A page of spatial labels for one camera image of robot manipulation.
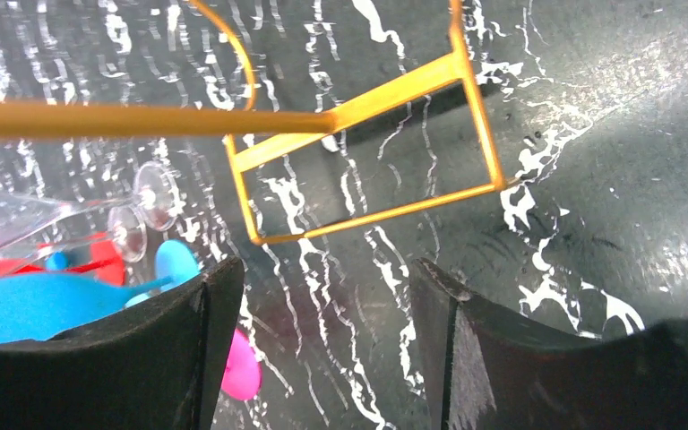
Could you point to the blue wine glass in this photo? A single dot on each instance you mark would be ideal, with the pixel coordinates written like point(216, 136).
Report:
point(58, 261)
point(39, 305)

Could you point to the red wine glass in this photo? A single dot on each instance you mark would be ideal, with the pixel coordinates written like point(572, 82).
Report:
point(95, 255)

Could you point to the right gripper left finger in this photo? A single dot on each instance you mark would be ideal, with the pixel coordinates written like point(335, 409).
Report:
point(156, 365)

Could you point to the gold wire glass rack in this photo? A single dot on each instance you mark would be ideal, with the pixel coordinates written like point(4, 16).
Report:
point(257, 137)

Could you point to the blue wine glass front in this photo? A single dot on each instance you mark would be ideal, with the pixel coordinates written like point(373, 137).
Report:
point(58, 261)

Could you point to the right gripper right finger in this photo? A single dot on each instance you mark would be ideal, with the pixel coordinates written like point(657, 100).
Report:
point(487, 367)

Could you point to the pink wine glass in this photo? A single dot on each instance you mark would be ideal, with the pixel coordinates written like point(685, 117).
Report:
point(242, 378)

